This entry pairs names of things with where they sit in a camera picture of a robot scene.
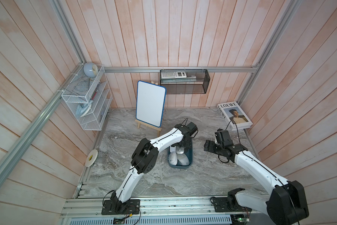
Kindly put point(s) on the pale blue desk clock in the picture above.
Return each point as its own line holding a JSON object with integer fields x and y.
{"x": 91, "y": 70}

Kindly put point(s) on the LOEWE book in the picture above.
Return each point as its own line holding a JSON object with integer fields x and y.
{"x": 234, "y": 115}

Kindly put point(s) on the white round mouse with logo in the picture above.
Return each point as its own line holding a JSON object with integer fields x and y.
{"x": 172, "y": 158}

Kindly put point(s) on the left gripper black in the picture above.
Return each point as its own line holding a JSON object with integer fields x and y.
{"x": 188, "y": 144}

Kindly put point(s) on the white slim mouse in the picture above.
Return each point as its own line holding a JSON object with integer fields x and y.
{"x": 172, "y": 148}

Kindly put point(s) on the white tape roll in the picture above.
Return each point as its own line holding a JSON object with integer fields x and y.
{"x": 91, "y": 158}

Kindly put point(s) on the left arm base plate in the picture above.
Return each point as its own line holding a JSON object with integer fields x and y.
{"x": 111, "y": 207}

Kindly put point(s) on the grey white mouse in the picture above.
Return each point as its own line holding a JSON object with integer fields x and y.
{"x": 183, "y": 160}

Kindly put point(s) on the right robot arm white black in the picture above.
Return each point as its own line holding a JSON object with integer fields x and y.
{"x": 285, "y": 202}

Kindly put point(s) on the white wire wall shelf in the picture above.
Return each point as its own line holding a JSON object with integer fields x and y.
{"x": 81, "y": 89}

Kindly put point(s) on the white iron on shelf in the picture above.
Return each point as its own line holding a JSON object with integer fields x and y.
{"x": 83, "y": 109}

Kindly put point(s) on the wooden easel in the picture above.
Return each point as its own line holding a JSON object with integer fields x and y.
{"x": 139, "y": 123}

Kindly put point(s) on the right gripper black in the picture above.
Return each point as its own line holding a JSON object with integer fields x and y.
{"x": 211, "y": 143}

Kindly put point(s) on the silver mouse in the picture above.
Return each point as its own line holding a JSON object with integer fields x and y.
{"x": 180, "y": 150}

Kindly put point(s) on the black mesh wall basket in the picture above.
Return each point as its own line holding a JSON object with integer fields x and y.
{"x": 196, "y": 82}

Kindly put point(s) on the whiteboard with blue frame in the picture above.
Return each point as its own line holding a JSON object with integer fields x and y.
{"x": 150, "y": 103}

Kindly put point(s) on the white calculator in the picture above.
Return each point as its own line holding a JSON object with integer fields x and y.
{"x": 173, "y": 75}

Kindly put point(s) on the aluminium front rail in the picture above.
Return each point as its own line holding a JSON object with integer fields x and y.
{"x": 149, "y": 206}

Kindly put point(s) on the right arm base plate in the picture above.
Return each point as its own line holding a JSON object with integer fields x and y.
{"x": 227, "y": 204}

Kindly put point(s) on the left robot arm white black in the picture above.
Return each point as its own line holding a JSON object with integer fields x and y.
{"x": 145, "y": 156}

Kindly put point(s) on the teal storage box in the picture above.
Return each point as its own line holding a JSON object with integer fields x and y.
{"x": 188, "y": 152}

